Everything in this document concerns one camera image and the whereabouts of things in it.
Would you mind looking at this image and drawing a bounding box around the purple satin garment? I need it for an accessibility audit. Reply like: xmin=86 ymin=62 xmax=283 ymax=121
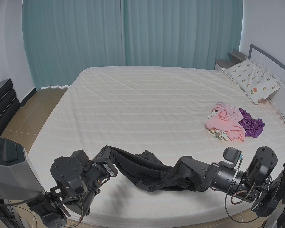
xmin=238 ymin=108 xmax=265 ymax=138

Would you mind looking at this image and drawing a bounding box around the black cable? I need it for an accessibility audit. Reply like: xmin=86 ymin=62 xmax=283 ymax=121
xmin=224 ymin=187 xmax=253 ymax=223

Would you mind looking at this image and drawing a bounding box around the bed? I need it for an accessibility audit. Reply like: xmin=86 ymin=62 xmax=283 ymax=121
xmin=27 ymin=43 xmax=285 ymax=225

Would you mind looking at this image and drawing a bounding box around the black T-shirt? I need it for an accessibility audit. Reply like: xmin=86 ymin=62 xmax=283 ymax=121
xmin=102 ymin=145 xmax=208 ymax=193

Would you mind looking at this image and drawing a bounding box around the white printed pillow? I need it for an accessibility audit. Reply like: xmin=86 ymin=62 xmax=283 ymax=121
xmin=221 ymin=58 xmax=280 ymax=105

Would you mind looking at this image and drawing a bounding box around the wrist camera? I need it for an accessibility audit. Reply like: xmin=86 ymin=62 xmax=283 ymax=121
xmin=223 ymin=147 xmax=243 ymax=170
xmin=70 ymin=150 xmax=90 ymax=167

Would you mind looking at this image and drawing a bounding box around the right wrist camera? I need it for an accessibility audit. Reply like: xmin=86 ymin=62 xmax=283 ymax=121
xmin=223 ymin=147 xmax=243 ymax=170

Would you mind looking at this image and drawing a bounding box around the black chest of drawers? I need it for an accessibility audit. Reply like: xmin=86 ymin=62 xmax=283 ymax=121
xmin=0 ymin=78 xmax=21 ymax=136

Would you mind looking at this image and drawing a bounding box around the blue-green curtain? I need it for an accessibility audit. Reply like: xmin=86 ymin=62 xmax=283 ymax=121
xmin=123 ymin=0 xmax=243 ymax=71
xmin=22 ymin=0 xmax=126 ymax=89

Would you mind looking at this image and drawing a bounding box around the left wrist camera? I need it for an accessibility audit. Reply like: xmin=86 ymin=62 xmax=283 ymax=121
xmin=70 ymin=150 xmax=90 ymax=167

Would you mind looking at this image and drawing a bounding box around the white printed garment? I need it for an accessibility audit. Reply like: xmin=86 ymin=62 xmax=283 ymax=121
xmin=206 ymin=111 xmax=230 ymax=142

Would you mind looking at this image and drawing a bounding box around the pink garment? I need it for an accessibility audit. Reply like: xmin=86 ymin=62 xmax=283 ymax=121
xmin=205 ymin=102 xmax=246 ymax=142

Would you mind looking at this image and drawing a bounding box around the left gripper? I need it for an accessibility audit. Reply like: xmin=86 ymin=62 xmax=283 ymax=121
xmin=89 ymin=147 xmax=118 ymax=178

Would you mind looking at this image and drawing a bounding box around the grey bedside table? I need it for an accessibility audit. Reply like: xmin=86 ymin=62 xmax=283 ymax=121
xmin=215 ymin=49 xmax=248 ymax=70

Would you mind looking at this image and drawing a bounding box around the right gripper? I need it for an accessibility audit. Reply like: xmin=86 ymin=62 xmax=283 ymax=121
xmin=191 ymin=159 xmax=244 ymax=194

